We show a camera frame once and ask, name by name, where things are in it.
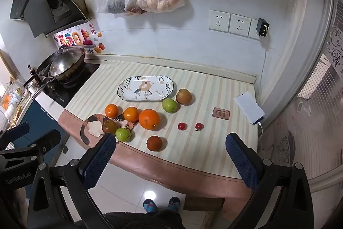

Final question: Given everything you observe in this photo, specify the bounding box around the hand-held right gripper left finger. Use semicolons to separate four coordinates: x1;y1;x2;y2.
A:
27;133;117;229

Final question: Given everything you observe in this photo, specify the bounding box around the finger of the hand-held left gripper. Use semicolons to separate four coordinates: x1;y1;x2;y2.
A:
0;122;30;144
7;129;62;154

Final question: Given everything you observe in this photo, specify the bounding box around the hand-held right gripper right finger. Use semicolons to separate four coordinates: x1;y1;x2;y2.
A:
225;133;314;229

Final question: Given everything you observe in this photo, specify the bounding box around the green apple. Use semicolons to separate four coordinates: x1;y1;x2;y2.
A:
115;127;133;143
162;98;178;113

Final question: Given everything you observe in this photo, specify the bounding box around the dark brown-green round fruit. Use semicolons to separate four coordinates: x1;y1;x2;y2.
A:
102;119;118;134

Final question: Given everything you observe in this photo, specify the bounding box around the small orange tangerine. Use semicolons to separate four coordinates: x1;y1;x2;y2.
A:
123;107;139;122
105;104;119;118

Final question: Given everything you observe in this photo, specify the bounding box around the dark reddish orange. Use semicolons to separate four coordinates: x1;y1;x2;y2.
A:
146;136;163;152

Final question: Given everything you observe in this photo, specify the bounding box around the large orange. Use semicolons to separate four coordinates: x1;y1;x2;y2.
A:
138;109;161;130

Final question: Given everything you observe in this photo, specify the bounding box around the reddish brown apple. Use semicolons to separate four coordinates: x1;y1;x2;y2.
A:
176;88;192;105

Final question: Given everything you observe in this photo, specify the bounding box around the floral oval ceramic plate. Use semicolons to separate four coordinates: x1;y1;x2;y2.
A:
117;76;177;101

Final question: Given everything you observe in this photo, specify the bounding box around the blue kitchen cabinet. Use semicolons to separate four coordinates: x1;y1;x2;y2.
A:
11;99;70;165

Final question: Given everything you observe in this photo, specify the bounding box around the pile of kitchen packets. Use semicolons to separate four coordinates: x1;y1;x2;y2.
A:
0;80;30;129

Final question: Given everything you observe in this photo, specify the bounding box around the striped cat-print tablecloth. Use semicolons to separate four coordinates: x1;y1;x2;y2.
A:
57;61;259;200

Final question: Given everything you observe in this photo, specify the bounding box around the white power bank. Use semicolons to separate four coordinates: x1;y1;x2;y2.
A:
234;92;266;125

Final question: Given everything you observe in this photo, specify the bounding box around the dark sauce bottle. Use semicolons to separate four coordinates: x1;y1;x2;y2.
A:
27;65;41;85

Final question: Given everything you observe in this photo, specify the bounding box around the blue slipper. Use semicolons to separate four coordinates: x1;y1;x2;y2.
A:
167;197;181;213
143;199;158;215

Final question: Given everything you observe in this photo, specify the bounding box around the steel wok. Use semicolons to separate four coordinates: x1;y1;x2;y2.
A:
23;47;86;101

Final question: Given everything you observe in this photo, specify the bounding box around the black cooktop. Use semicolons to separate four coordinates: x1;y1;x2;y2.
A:
40;61;101;109

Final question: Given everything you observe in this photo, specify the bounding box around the steel wok lid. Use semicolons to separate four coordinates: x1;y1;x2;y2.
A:
48;49;86;78

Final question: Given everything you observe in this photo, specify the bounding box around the patterned sheer curtain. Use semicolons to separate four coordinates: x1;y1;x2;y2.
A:
295;0;343;229

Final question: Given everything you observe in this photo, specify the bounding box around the black plug charger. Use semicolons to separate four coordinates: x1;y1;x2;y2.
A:
256;18;270;38

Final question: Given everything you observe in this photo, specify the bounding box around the cluster of brown eggs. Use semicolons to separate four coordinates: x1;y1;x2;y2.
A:
137;0;181;13

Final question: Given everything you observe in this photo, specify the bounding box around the colourful wall sticker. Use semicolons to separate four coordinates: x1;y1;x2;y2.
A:
52;24;105;55

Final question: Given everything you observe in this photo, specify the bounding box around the white charging cable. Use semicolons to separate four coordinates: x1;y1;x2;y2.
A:
257;35;269;146

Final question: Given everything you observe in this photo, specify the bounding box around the white wall socket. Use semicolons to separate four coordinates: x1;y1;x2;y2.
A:
249;18;271;40
209;9;231;33
229;14;252;37

